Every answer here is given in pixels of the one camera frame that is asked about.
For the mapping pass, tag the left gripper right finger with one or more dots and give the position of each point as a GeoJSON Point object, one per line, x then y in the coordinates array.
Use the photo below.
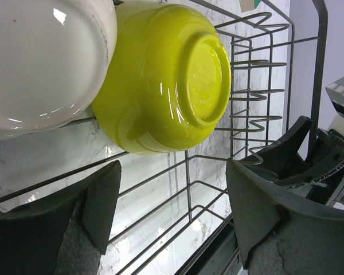
{"type": "Point", "coordinates": [279, 232]}

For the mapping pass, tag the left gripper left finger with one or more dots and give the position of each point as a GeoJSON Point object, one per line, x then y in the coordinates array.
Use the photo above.
{"type": "Point", "coordinates": [66, 232]}

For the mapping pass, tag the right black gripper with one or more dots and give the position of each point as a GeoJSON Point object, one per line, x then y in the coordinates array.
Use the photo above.
{"type": "Point", "coordinates": [322, 170]}

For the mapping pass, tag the grey wire dish rack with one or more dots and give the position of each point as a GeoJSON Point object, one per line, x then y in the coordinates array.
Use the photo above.
{"type": "Point", "coordinates": [171, 205]}

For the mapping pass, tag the lime green bowl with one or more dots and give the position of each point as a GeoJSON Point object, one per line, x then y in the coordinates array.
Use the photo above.
{"type": "Point", "coordinates": [168, 83]}

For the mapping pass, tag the small plain white bowl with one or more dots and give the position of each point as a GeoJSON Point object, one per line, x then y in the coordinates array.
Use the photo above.
{"type": "Point", "coordinates": [54, 57]}

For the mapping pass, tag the green cover booklet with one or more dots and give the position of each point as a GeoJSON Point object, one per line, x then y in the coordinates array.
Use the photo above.
{"type": "Point", "coordinates": [248, 5]}

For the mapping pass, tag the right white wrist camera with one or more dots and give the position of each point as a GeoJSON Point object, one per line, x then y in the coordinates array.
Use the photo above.
{"type": "Point", "coordinates": [335, 92]}

